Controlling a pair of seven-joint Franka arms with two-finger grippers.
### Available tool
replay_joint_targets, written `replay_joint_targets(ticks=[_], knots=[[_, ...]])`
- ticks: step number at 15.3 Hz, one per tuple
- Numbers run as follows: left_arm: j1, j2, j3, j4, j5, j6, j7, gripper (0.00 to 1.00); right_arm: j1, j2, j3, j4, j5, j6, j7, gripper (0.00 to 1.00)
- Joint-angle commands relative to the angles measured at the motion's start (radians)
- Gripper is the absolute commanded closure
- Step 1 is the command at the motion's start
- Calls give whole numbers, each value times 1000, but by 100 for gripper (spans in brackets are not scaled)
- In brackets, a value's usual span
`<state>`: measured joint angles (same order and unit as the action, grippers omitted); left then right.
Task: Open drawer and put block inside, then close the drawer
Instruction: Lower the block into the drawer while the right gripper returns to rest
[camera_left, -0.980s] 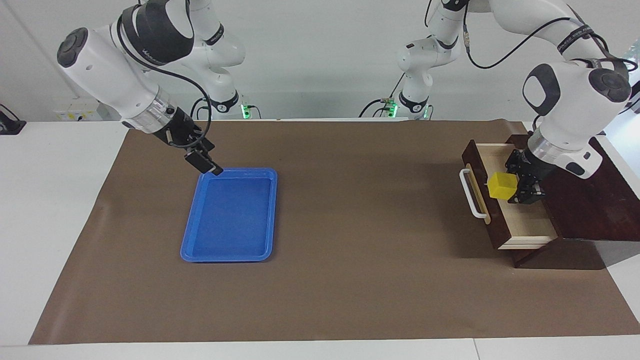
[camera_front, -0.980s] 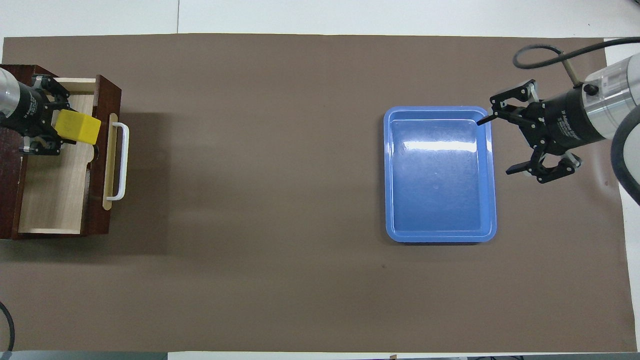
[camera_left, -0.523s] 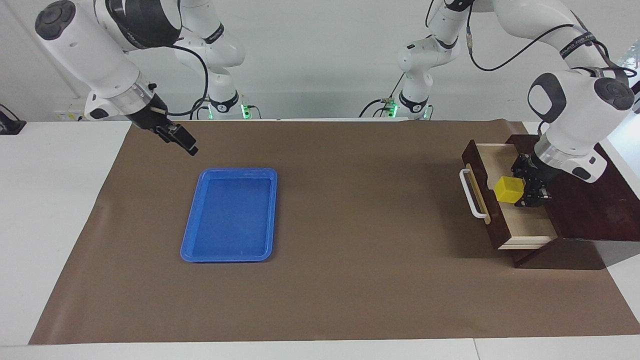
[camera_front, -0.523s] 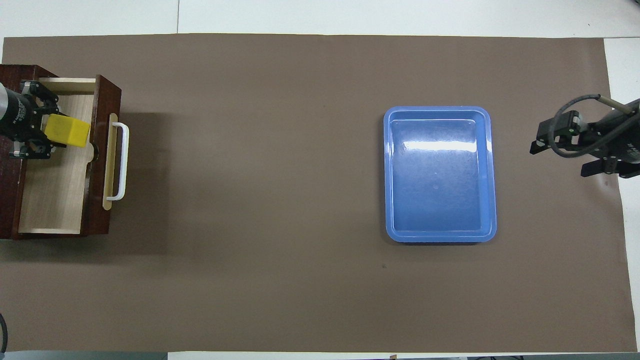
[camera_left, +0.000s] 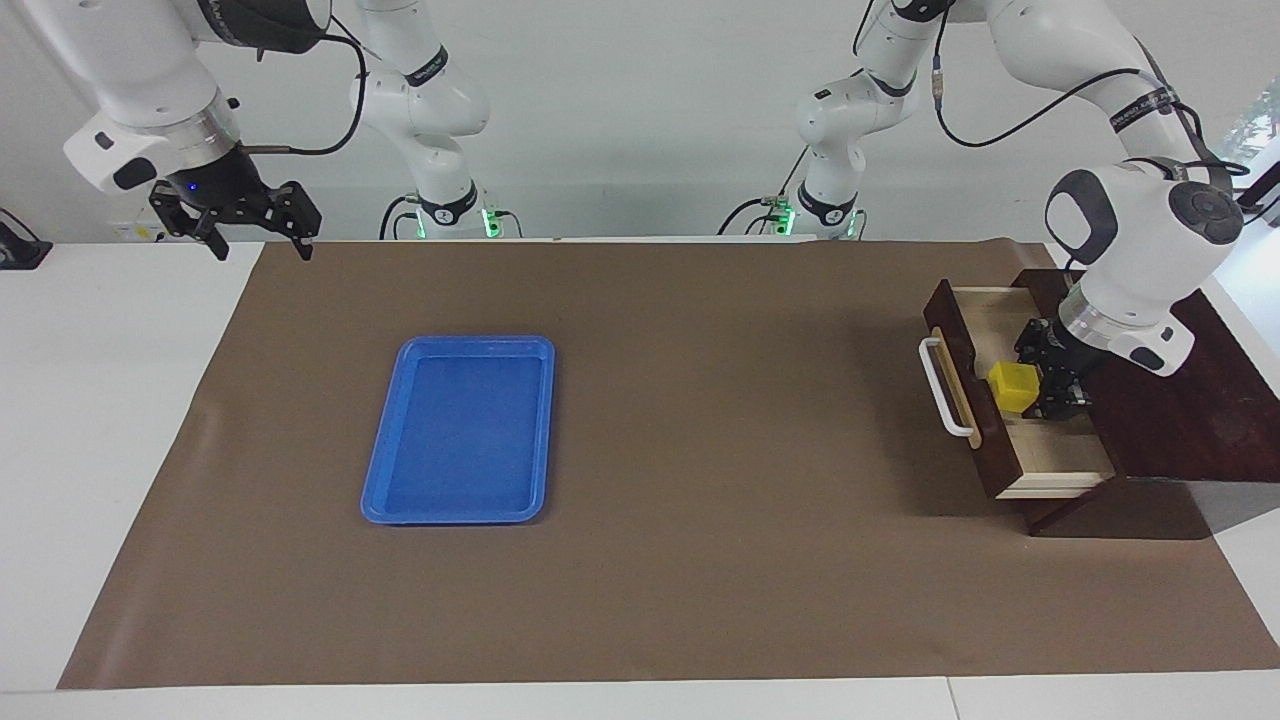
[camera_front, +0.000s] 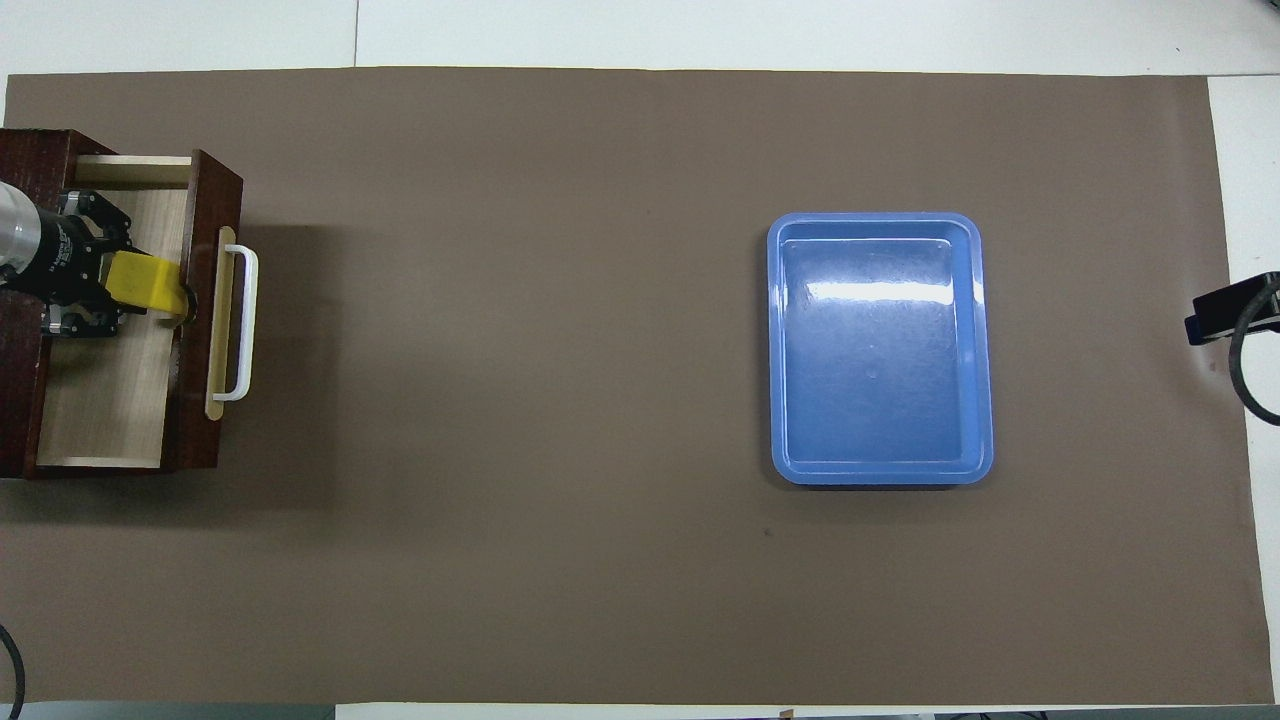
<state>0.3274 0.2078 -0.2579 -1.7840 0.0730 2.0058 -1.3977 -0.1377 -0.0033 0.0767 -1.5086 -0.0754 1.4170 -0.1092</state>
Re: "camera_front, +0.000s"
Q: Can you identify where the wooden drawer with white handle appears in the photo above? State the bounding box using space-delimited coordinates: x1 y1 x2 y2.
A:
37 148 259 473

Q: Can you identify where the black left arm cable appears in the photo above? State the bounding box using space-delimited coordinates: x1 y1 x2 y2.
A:
0 622 26 720

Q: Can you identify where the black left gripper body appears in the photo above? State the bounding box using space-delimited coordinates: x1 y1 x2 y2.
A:
30 205 111 301

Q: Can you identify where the dark wooden cabinet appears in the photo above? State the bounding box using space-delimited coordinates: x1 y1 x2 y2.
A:
0 128 91 481

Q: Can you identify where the yellow block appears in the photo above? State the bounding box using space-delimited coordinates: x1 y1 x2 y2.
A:
105 250 191 319

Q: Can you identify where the brown table mat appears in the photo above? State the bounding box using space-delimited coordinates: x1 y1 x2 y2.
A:
0 66 1276 706

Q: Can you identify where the blue plastic tray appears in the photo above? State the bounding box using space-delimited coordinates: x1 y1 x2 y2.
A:
766 211 995 487

